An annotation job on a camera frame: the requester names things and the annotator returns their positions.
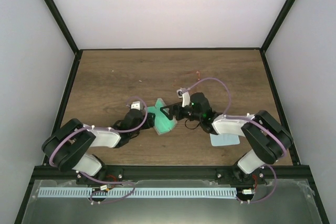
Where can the light blue slotted cable duct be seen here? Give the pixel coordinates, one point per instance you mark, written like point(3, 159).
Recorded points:
point(74, 192)

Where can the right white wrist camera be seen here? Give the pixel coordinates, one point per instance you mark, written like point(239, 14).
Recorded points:
point(183, 94)

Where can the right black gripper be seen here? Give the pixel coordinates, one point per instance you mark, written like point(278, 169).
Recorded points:
point(172, 108)

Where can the light blue cleaning cloth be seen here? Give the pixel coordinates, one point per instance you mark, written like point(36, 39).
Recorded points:
point(224, 140)

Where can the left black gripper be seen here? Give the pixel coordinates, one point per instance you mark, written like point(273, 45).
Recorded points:
point(149, 121)

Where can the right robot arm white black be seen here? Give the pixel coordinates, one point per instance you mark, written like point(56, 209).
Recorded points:
point(268, 139)

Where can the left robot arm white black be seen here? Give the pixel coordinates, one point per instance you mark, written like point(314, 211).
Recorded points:
point(67, 147)

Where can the grey glasses case green inside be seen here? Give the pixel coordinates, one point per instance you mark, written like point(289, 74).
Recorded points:
point(162, 124)

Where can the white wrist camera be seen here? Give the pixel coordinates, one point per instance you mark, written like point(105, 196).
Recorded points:
point(183, 94)
point(137, 105)

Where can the pink transparent sunglasses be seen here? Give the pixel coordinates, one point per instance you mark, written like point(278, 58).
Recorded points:
point(185, 78)

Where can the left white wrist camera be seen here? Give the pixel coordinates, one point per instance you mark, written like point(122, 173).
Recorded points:
point(137, 105)

